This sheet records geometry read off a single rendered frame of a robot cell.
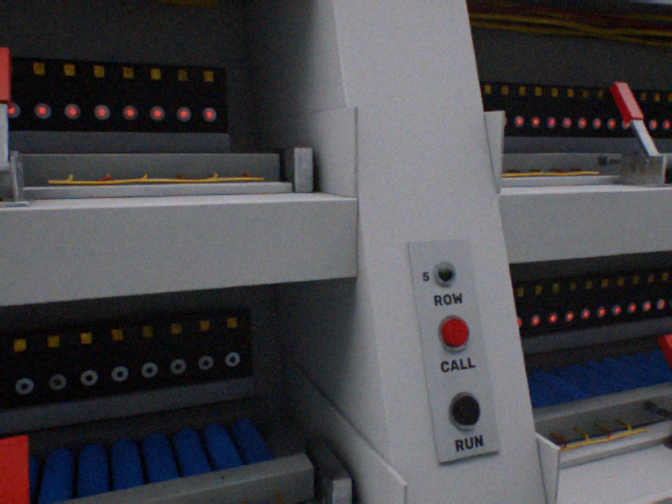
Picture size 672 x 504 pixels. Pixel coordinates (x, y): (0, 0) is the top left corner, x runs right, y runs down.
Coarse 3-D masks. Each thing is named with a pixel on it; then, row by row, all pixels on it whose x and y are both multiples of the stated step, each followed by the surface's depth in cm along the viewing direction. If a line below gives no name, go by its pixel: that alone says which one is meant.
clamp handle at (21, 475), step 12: (0, 444) 28; (12, 444) 28; (24, 444) 28; (0, 456) 28; (12, 456) 28; (24, 456) 28; (0, 468) 28; (12, 468) 28; (24, 468) 28; (0, 480) 27; (12, 480) 28; (24, 480) 28; (0, 492) 27; (12, 492) 27; (24, 492) 27
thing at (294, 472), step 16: (256, 464) 36; (272, 464) 36; (288, 464) 36; (304, 464) 36; (176, 480) 35; (192, 480) 35; (208, 480) 35; (224, 480) 35; (240, 480) 35; (256, 480) 35; (272, 480) 35; (288, 480) 36; (304, 480) 36; (96, 496) 33; (112, 496) 33; (128, 496) 33; (144, 496) 33; (160, 496) 33; (176, 496) 33; (192, 496) 34; (208, 496) 34; (224, 496) 34; (240, 496) 35; (256, 496) 35; (272, 496) 35; (288, 496) 36; (304, 496) 36
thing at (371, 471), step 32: (192, 384) 45; (224, 384) 45; (0, 416) 40; (32, 416) 41; (64, 416) 41; (96, 416) 42; (320, 416) 41; (288, 448) 43; (320, 448) 38; (352, 448) 36; (320, 480) 36; (352, 480) 36; (384, 480) 32
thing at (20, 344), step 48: (0, 336) 40; (48, 336) 40; (96, 336) 42; (144, 336) 43; (192, 336) 44; (240, 336) 46; (0, 384) 40; (48, 384) 41; (96, 384) 42; (144, 384) 44
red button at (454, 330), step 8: (448, 320) 33; (456, 320) 33; (448, 328) 33; (456, 328) 33; (464, 328) 34; (448, 336) 33; (456, 336) 33; (464, 336) 33; (448, 344) 33; (456, 344) 33
